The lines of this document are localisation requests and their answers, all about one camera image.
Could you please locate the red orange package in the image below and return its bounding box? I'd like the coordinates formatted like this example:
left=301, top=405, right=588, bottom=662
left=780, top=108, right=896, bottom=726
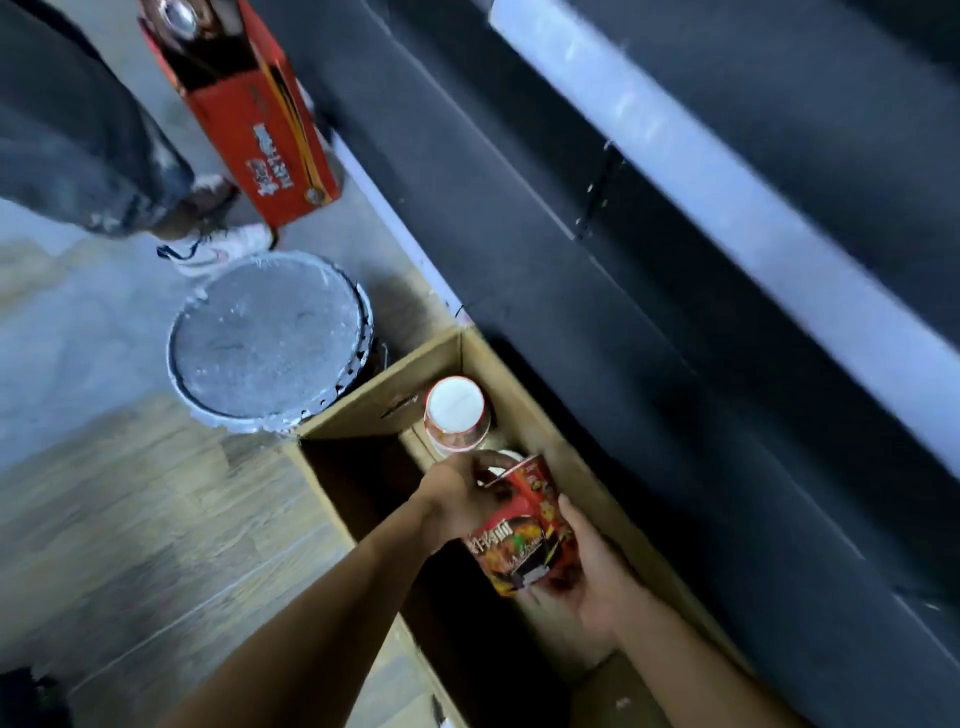
left=137, top=0, right=343, bottom=230

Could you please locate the dark metal store shelving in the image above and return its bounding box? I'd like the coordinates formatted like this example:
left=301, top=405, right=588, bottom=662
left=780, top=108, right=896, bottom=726
left=247, top=0, right=960, bottom=728

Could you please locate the brown cardboard box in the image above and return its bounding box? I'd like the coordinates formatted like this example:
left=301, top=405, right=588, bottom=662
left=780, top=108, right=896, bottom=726
left=288, top=326, right=751, bottom=728

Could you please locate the person's right forearm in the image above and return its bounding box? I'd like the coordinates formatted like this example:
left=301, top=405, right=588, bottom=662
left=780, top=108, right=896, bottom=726
left=611, top=588, right=808, bottom=728

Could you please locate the person's left forearm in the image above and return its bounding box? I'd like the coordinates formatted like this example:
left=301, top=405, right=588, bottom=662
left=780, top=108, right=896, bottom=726
left=161, top=494, right=444, bottom=728

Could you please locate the person's left hand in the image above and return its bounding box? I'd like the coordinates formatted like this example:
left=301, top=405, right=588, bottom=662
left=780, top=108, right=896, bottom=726
left=416, top=449, right=519, bottom=556

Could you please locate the person's right hand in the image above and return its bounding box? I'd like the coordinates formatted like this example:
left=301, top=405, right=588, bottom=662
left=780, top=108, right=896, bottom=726
left=536, top=494, right=639, bottom=646

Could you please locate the red cup noodle bowl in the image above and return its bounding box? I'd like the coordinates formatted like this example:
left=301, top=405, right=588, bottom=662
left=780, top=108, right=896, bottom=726
left=423, top=374, right=493, bottom=459
left=461, top=453, right=585, bottom=599

